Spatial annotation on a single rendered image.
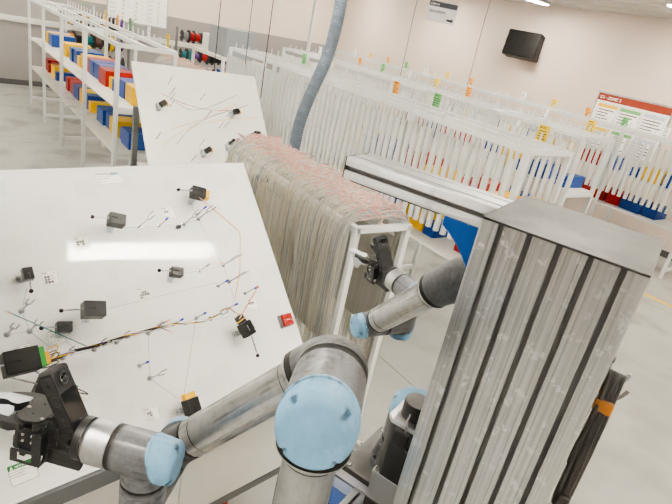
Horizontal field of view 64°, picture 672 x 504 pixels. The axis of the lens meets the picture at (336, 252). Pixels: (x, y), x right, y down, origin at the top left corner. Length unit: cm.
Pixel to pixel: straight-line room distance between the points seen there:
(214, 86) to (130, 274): 350
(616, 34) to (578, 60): 69
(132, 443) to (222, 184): 161
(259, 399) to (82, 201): 134
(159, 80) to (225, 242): 306
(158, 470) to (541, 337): 63
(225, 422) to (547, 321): 57
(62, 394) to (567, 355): 80
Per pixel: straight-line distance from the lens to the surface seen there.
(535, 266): 88
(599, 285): 87
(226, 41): 872
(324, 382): 77
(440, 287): 133
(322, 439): 78
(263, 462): 254
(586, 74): 1047
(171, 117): 504
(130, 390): 200
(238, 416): 100
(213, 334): 216
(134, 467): 97
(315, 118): 606
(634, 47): 1018
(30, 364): 178
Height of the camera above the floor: 225
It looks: 22 degrees down
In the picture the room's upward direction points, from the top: 12 degrees clockwise
